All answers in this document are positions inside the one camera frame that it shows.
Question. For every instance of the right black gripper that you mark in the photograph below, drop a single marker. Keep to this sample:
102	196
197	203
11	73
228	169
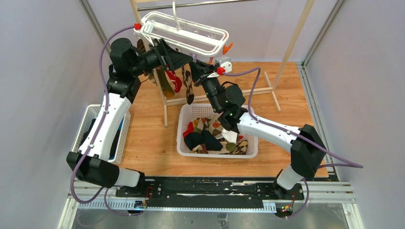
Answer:
198	70

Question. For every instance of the white laundry basket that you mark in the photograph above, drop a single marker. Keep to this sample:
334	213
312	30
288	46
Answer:
191	112
91	112

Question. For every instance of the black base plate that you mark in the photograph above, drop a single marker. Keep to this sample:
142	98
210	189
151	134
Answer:
210	192

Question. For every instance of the pile of colourful socks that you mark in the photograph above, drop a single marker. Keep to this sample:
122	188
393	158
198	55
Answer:
205	135

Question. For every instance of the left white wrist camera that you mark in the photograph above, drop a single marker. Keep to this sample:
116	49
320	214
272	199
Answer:
146	32

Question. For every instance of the red christmas sock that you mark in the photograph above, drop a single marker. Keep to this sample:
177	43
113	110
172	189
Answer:
177	82

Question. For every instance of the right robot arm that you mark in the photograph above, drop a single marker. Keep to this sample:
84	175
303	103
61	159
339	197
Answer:
303	143

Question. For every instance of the white centre laundry basket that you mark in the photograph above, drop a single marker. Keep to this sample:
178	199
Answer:
191	112

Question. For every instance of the white left laundry basket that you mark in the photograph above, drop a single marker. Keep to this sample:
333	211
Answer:
91	112

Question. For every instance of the brown argyle sock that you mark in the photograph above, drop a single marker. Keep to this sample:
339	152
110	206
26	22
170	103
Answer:
187	82

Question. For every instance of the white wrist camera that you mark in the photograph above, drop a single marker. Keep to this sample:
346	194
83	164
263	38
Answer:
146	32
225	65

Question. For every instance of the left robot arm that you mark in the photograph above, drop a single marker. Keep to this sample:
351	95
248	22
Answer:
90	163

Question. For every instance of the brown striped sock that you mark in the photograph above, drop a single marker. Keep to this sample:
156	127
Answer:
141	46

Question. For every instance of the olive green striped sock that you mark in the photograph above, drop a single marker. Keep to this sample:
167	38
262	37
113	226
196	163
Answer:
166	88

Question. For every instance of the white plastic clip hanger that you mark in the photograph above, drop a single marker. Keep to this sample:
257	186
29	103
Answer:
185	35

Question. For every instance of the wooden clothes rack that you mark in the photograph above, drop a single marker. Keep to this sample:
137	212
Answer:
270	89

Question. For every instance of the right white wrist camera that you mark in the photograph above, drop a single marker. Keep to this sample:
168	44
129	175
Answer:
225	65

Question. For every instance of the dark clothes in left basket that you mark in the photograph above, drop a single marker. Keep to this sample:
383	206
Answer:
114	145

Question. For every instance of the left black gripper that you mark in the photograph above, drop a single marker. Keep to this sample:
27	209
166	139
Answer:
169	58

